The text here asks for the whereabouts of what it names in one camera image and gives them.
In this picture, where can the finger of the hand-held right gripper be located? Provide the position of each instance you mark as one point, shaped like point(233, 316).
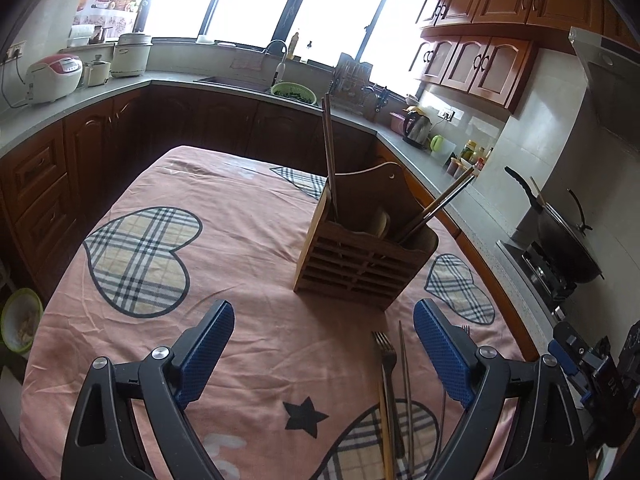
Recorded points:
point(570, 337)
point(559, 355)

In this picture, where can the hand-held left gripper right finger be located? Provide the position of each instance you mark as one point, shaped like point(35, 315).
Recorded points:
point(445, 355)

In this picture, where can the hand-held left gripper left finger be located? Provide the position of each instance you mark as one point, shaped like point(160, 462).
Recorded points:
point(205, 355)

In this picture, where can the metal chopstick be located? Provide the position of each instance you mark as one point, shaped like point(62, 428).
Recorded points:
point(333, 160)
point(405, 385)
point(326, 160)
point(440, 198)
point(436, 209)

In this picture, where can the wooden utensil holder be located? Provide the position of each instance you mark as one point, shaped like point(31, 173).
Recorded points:
point(350, 270)

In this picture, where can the gas stove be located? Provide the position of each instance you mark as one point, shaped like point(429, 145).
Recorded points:
point(545, 272)

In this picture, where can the black wok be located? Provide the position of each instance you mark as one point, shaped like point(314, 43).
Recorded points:
point(565, 250)

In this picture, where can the pink heart print tablecloth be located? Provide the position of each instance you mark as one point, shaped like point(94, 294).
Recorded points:
point(250, 260)

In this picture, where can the wok lid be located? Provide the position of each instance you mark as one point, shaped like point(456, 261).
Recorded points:
point(582, 220)

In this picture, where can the green rimmed bowl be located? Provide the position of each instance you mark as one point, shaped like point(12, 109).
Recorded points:
point(20, 320)

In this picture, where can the seasoning jars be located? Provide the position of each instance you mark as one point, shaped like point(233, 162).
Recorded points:
point(462, 165)

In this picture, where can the green cup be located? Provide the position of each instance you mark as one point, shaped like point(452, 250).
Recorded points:
point(437, 142)

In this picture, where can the steel electric kettle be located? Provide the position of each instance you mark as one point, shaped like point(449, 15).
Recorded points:
point(417, 127)

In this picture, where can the pink container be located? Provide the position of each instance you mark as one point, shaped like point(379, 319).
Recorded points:
point(397, 122)

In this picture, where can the range hood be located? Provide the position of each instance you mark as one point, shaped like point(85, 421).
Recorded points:
point(605, 85)

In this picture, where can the scissors and knife block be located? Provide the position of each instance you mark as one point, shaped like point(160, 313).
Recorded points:
point(380, 102)

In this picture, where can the green colander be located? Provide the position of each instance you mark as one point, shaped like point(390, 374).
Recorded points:
point(295, 94)

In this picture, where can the grey kitchen countertop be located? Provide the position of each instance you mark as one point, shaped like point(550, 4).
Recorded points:
point(150, 82)

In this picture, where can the dish drying rack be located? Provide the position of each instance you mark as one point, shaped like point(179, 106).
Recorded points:
point(352, 77)

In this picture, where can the pink cloth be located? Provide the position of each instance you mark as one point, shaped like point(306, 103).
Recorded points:
point(247, 64)

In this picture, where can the sink faucet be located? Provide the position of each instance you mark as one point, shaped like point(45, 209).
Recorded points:
point(281, 67)

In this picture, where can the small white cooker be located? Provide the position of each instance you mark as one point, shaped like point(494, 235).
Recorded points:
point(96, 72)

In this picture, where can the large white cooker pot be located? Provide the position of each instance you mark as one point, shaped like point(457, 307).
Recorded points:
point(131, 55)

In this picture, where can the white and red rice cooker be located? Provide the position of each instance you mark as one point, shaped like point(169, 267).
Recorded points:
point(52, 77)

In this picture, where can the wooden upper cabinets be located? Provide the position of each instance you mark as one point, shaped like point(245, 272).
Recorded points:
point(500, 25)

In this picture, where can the yellow bottle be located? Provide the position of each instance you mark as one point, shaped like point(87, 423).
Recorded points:
point(295, 45)

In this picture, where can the kitchen window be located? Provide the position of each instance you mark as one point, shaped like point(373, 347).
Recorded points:
point(250, 0)

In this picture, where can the white wall outlet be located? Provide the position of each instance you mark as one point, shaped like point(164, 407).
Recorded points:
point(447, 114)

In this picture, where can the wall outlet strip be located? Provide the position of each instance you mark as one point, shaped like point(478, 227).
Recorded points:
point(15, 51)

